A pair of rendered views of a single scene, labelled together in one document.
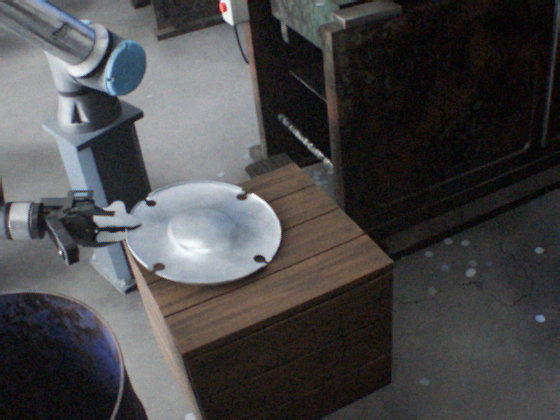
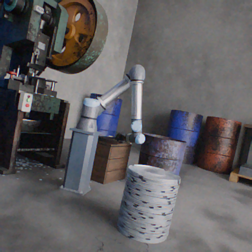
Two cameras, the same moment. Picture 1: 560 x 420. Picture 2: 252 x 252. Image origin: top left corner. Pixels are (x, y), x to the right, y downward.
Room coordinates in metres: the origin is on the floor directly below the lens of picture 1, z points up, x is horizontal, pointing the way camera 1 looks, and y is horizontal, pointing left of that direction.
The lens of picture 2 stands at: (2.32, 1.95, 0.61)
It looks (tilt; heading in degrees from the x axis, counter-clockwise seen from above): 3 degrees down; 229
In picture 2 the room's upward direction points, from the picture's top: 11 degrees clockwise
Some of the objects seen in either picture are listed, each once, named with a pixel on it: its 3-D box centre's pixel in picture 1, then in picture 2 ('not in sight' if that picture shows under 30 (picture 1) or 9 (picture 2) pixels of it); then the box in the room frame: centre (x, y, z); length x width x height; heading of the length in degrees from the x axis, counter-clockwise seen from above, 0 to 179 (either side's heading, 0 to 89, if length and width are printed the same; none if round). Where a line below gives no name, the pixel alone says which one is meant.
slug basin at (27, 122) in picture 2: not in sight; (21, 122); (1.63, -0.34, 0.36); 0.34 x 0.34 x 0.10
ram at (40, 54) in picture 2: not in sight; (37, 48); (1.62, -0.30, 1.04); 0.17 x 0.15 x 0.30; 110
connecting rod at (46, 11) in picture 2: not in sight; (39, 23); (1.63, -0.34, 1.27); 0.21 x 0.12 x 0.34; 110
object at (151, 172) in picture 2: not in sight; (154, 172); (1.32, 1.06, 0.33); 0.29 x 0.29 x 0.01
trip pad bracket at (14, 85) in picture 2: not in sight; (10, 91); (1.84, -0.02, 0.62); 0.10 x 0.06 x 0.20; 20
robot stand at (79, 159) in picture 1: (113, 194); (80, 160); (1.39, 0.41, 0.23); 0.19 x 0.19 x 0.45; 39
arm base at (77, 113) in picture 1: (85, 98); (87, 123); (1.39, 0.41, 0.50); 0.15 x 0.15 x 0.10
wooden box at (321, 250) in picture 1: (258, 310); (100, 157); (0.98, 0.07, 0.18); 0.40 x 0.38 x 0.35; 112
